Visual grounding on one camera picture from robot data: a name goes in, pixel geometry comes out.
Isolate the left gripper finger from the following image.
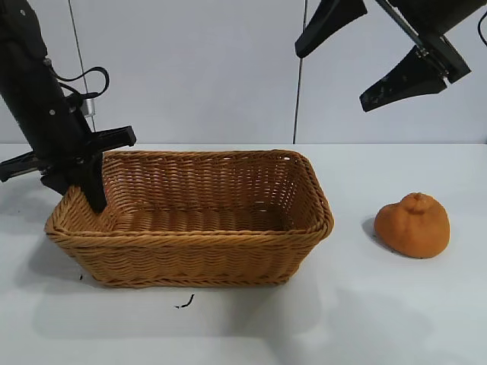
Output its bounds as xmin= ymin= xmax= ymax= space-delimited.
xmin=78 ymin=151 xmax=107 ymax=214
xmin=40 ymin=169 xmax=79 ymax=197

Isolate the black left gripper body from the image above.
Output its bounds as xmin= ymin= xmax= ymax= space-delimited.
xmin=0 ymin=100 xmax=137 ymax=183

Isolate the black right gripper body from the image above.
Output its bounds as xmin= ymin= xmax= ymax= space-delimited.
xmin=376 ymin=0 xmax=487 ymax=84

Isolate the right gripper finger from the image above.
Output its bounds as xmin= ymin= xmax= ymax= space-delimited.
xmin=295 ymin=0 xmax=368 ymax=59
xmin=359 ymin=45 xmax=447 ymax=113

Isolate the woven wicker rectangular basket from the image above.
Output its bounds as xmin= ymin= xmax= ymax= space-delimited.
xmin=44 ymin=149 xmax=336 ymax=289

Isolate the bumpy orange fruit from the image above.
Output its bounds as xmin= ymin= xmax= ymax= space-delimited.
xmin=374 ymin=192 xmax=451 ymax=259

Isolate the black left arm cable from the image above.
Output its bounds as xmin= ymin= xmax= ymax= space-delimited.
xmin=49 ymin=66 xmax=111 ymax=100

